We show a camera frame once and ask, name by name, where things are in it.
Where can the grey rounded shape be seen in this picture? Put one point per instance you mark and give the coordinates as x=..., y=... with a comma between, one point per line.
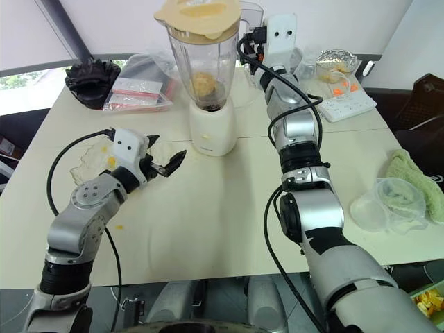
x=177, y=301
x=267, y=301

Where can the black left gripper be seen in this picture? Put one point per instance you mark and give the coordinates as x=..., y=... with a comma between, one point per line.
x=151, y=168

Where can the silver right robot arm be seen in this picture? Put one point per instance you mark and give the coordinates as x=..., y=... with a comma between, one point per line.
x=312, y=215

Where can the cream blender lid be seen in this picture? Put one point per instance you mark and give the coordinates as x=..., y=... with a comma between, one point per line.
x=197, y=19

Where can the white power strip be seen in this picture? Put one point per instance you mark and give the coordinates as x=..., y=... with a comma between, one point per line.
x=347, y=105

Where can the orange segments in tray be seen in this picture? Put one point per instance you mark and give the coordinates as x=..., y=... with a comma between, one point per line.
x=430, y=303

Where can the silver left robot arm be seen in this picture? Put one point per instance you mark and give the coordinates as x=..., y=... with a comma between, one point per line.
x=79, y=215

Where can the orange segments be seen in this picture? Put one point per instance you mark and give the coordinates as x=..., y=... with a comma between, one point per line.
x=430, y=303
x=111, y=160
x=204, y=85

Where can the orange piece on table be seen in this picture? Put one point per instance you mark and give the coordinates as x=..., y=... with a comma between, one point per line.
x=119, y=227

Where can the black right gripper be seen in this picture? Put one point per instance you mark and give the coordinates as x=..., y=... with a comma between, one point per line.
x=261, y=53

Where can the clear blender jar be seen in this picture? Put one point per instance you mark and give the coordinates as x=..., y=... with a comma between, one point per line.
x=208, y=59

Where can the cream blender base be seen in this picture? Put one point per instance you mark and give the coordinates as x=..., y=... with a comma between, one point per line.
x=213, y=128

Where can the orange segments on plate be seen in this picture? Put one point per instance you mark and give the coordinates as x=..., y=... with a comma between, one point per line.
x=111, y=160

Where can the clear bag with yellow bits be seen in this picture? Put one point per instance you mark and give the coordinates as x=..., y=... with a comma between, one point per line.
x=90, y=163

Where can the green towel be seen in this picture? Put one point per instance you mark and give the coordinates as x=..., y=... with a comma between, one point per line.
x=412, y=177

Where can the small white device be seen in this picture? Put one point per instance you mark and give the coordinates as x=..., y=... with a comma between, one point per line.
x=369, y=68

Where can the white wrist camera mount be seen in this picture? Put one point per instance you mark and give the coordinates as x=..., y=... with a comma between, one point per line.
x=281, y=34
x=129, y=145

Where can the bag of red-white packets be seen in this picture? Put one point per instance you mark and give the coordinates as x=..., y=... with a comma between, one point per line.
x=138, y=90

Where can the dark chair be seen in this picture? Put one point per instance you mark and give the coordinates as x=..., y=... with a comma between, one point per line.
x=21, y=128

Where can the black plastic crate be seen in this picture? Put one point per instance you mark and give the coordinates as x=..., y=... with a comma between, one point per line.
x=423, y=104

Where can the small orange plastic pieces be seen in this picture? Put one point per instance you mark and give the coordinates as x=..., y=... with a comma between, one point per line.
x=338, y=92

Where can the green tray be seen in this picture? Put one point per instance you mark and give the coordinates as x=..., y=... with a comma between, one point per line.
x=435, y=289

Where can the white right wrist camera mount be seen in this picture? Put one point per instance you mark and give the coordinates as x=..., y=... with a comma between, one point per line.
x=281, y=34

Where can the clear plastic containers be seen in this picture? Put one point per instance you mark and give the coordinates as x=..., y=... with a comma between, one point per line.
x=388, y=204

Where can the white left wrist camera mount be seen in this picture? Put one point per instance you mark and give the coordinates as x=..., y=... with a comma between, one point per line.
x=129, y=145

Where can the clear crumpled plastic bag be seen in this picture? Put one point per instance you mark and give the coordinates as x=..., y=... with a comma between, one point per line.
x=163, y=62

